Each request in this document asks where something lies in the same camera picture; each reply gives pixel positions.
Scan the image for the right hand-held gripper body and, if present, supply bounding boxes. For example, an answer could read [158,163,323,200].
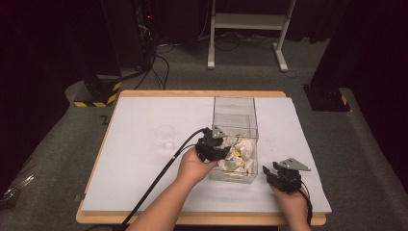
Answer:
[271,157,312,194]

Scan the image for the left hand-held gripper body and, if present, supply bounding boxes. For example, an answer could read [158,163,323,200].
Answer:
[194,124,229,164]

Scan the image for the pile of white wrappers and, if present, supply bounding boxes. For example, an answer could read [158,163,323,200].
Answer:
[217,137,258,176]

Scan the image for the clear plastic box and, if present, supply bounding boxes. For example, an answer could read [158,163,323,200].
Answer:
[209,95,260,186]

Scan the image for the person's left hand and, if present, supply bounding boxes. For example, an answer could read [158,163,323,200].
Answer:
[175,146,219,190]

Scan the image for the person's right hand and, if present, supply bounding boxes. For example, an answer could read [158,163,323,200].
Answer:
[269,184,311,223]

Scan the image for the clear glass cup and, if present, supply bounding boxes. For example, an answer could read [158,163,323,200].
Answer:
[154,124,178,153]

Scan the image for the wooden table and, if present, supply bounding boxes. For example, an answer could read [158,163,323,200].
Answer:
[75,90,327,227]

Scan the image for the white table sheet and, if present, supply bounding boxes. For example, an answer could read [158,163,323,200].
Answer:
[81,96,333,215]

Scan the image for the black stand base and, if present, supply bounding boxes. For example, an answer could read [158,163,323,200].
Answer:
[302,84,351,113]

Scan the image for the black stand with striped base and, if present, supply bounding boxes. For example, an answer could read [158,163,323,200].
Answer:
[72,74,124,109]

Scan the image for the white metal stand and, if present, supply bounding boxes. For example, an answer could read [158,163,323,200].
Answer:
[206,0,297,73]

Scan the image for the black computer tower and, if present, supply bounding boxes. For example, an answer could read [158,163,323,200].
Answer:
[132,0,159,71]

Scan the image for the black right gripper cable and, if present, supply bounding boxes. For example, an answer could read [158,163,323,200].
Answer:
[299,180,315,227]

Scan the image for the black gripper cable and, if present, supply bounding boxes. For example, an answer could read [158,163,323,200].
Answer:
[116,127,211,231]
[299,180,315,227]

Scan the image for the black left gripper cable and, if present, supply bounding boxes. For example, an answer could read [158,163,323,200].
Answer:
[116,127,211,231]

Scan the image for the black floor cables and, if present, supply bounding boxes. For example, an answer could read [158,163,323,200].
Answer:
[134,41,171,91]

